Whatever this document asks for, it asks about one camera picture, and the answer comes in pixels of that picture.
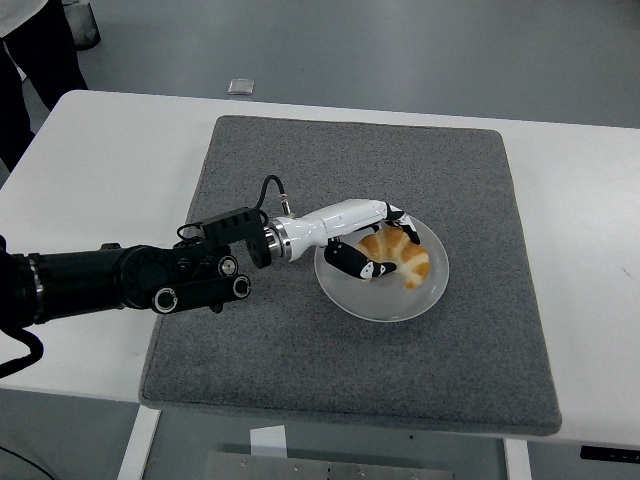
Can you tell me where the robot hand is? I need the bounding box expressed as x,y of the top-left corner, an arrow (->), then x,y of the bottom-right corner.
282,198 -> 422,282

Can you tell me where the croissant bread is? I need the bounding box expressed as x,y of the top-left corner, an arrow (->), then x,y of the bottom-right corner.
357,227 -> 432,291

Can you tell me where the light grey round plate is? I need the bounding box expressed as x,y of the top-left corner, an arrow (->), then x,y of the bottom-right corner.
314,207 -> 451,324

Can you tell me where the grey felt mat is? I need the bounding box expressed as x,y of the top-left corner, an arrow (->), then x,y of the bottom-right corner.
138,114 -> 563,437

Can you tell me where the white paper strip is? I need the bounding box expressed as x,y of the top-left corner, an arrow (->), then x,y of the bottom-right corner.
249,425 -> 288,459

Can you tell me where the white table leg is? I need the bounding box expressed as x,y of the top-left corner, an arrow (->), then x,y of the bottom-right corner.
502,438 -> 532,480
115,403 -> 162,480

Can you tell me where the black mesh bin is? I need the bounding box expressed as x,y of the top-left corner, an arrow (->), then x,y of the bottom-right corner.
60,0 -> 102,51

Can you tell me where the person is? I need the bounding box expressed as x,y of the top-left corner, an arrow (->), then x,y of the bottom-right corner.
0,0 -> 90,172

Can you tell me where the black table control panel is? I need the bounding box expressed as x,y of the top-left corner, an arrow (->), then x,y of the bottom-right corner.
580,444 -> 640,461

